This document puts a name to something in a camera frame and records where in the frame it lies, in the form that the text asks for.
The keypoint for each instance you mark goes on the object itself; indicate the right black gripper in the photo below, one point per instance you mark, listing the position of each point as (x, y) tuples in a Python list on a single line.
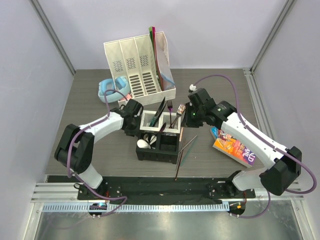
[(187, 121)]

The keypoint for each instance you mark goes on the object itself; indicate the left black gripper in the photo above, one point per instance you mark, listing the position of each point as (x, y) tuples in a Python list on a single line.
[(133, 133)]

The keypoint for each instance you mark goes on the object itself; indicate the silver metal fork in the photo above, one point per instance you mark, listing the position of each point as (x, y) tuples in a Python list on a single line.
[(177, 117)]

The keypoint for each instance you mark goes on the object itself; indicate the teal handled black knife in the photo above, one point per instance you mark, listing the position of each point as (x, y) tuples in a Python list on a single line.
[(153, 122)]

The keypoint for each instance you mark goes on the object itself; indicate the thin dark metal chopstick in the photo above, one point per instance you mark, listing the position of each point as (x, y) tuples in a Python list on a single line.
[(185, 145)]

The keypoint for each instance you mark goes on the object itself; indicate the brown wooden chopstick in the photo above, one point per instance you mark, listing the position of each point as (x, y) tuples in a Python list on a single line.
[(181, 134)]

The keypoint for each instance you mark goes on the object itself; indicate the green and tan chopstick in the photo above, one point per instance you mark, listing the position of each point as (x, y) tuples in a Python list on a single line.
[(188, 151)]

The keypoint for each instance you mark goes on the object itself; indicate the black plastic knife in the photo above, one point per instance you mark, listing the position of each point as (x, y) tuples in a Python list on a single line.
[(161, 106)]

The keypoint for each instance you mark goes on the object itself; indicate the purple metallic spoon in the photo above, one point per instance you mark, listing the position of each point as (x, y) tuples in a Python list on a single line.
[(163, 127)]

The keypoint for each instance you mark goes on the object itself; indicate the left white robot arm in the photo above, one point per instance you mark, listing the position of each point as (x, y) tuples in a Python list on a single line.
[(75, 148)]

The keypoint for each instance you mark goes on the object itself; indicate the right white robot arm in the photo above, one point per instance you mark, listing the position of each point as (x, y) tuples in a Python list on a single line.
[(279, 170)]

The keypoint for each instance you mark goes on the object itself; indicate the pink paper label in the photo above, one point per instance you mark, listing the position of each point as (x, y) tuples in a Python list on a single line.
[(126, 98)]

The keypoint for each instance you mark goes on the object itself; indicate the blue treehouse book underneath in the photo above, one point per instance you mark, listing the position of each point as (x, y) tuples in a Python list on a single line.
[(215, 132)]

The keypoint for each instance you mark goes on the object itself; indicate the light blue headphones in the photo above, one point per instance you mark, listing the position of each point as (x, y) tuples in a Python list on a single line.
[(113, 90)]

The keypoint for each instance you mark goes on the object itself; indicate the white two-slot utensil container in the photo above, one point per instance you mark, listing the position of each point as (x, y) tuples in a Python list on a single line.
[(147, 117)]

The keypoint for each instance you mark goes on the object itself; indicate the Roald Dahl colourful book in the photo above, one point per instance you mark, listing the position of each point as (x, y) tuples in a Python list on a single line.
[(233, 148)]

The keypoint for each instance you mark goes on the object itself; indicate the coloured plastic folders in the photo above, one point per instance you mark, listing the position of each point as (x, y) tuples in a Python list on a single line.
[(161, 57)]

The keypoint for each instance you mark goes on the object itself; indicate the black two-slot utensil container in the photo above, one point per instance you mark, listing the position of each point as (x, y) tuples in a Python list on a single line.
[(165, 149)]

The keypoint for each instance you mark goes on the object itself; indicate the white file organizer rack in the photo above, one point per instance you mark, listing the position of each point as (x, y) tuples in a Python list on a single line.
[(134, 59)]

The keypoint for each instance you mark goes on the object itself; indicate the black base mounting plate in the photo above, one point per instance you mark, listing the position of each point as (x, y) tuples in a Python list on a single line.
[(207, 187)]

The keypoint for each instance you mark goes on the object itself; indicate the slotted cable duct strip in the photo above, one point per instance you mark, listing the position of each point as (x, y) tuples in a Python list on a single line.
[(129, 208)]

